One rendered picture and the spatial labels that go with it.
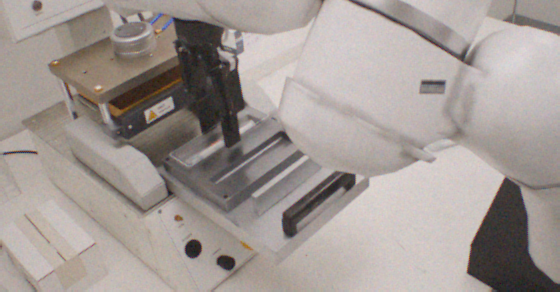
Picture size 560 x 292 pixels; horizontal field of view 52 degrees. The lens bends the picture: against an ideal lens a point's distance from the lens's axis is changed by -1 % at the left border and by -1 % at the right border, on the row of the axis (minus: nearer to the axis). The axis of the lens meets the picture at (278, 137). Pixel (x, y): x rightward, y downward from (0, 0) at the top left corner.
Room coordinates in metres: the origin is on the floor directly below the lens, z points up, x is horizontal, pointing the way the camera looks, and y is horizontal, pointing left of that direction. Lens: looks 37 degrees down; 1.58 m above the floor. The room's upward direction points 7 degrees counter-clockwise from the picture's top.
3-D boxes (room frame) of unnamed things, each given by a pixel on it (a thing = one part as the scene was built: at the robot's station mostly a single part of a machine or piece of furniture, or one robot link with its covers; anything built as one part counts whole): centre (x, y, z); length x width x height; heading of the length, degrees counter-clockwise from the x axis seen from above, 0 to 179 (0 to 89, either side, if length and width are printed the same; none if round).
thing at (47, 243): (0.78, 0.46, 0.80); 0.19 x 0.13 x 0.09; 38
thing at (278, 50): (1.72, -0.12, 0.77); 0.84 x 0.30 x 0.04; 128
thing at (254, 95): (1.01, 0.09, 0.96); 0.26 x 0.05 x 0.07; 42
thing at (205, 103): (0.83, 0.12, 1.04); 0.03 x 0.01 x 0.07; 132
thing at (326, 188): (0.64, -0.05, 0.99); 0.15 x 0.02 x 0.04; 132
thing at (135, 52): (1.01, 0.25, 1.08); 0.31 x 0.24 x 0.13; 132
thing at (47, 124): (1.00, 0.27, 0.93); 0.46 x 0.35 x 0.01; 42
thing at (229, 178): (0.78, 0.07, 0.98); 0.20 x 0.17 x 0.03; 132
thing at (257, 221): (0.74, 0.04, 0.97); 0.30 x 0.22 x 0.08; 42
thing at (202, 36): (0.81, 0.10, 1.19); 0.08 x 0.08 x 0.09
